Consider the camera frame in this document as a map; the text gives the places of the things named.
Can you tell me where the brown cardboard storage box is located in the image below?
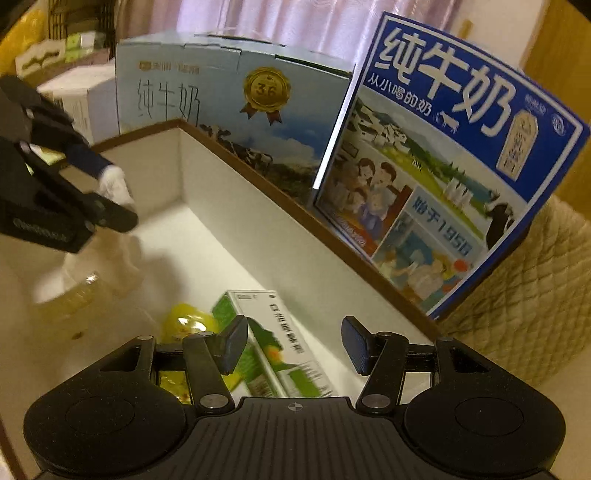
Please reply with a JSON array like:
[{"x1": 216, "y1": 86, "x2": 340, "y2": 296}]
[{"x1": 0, "y1": 117, "x2": 444, "y2": 480}]

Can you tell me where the small green white box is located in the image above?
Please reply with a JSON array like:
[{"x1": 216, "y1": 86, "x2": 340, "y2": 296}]
[{"x1": 65, "y1": 32, "x2": 112, "y2": 61}]

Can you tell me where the white milk carton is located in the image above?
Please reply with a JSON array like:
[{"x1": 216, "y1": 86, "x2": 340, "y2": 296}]
[{"x1": 37, "y1": 69, "x2": 118, "y2": 144}]

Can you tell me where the pink curtain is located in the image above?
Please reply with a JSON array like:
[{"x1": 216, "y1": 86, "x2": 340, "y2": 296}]
[{"x1": 106, "y1": 0, "x2": 476, "y2": 61}]

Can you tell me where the light blue milk carton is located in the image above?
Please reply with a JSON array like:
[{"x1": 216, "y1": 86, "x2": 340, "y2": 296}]
[{"x1": 115, "y1": 30, "x2": 356, "y2": 208}]

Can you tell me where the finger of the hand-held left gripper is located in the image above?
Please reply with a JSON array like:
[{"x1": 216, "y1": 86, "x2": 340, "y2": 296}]
[
  {"x1": 21, "y1": 143, "x2": 139, "y2": 234},
  {"x1": 65, "y1": 135, "x2": 117, "y2": 182}
]

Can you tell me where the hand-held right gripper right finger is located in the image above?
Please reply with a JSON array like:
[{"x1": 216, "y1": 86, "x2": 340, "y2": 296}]
[{"x1": 341, "y1": 315, "x2": 490, "y2": 416}]

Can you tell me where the dark blue milk carton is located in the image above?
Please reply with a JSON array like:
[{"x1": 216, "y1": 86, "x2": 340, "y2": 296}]
[{"x1": 311, "y1": 11, "x2": 586, "y2": 321}]

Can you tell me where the yellow rounded packet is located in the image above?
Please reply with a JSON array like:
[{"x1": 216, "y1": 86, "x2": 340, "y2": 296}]
[{"x1": 164, "y1": 302, "x2": 222, "y2": 344}]

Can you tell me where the green white carton box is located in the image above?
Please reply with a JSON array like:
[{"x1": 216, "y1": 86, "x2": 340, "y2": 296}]
[{"x1": 212, "y1": 290, "x2": 342, "y2": 398}]

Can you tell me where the olive green tall box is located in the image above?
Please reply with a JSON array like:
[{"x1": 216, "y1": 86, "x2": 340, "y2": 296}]
[{"x1": 14, "y1": 39, "x2": 70, "y2": 77}]

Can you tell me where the clear bottle yellow liquid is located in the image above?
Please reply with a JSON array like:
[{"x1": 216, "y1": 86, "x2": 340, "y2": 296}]
[{"x1": 32, "y1": 165, "x2": 145, "y2": 326}]

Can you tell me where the yellow plastic bag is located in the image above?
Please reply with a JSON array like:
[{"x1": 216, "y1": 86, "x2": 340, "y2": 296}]
[{"x1": 0, "y1": 9, "x2": 51, "y2": 75}]

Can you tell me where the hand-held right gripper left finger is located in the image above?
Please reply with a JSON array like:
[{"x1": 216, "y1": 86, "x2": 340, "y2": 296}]
[{"x1": 99, "y1": 315, "x2": 250, "y2": 418}]

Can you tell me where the wooden door panel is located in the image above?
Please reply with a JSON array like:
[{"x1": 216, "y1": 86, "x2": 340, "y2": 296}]
[{"x1": 522, "y1": 0, "x2": 591, "y2": 134}]

